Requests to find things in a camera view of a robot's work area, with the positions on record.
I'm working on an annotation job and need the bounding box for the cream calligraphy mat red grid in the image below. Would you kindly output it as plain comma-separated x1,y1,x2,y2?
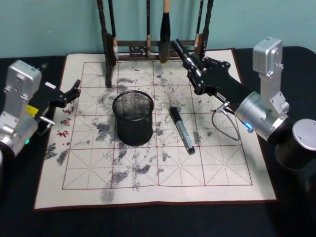
33,48,277,213

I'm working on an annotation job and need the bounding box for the black mesh pen cup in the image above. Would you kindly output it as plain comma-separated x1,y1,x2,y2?
112,90,155,147

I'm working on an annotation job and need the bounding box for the large dark-bristled calligraphy brush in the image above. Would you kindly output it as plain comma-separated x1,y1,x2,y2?
158,0,172,64

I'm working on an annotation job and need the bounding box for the thin black-handled calligraphy brush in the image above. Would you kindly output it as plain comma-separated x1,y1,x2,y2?
108,0,119,63
145,0,152,59
193,0,204,48

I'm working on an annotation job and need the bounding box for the dark wooden brush rack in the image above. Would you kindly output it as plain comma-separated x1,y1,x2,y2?
96,0,214,88

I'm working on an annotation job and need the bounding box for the black tablecloth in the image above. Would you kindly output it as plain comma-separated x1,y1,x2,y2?
0,45,316,237

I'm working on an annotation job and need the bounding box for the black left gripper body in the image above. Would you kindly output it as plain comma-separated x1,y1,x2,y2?
28,82,63,117

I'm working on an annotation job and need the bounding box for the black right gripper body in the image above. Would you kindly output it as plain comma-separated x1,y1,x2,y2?
197,64,255,110

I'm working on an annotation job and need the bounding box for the silver marker with black cap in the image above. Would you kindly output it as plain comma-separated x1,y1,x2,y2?
169,106,196,156

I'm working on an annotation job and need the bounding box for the grey right gripper cable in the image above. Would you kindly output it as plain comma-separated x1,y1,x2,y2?
211,102,241,142

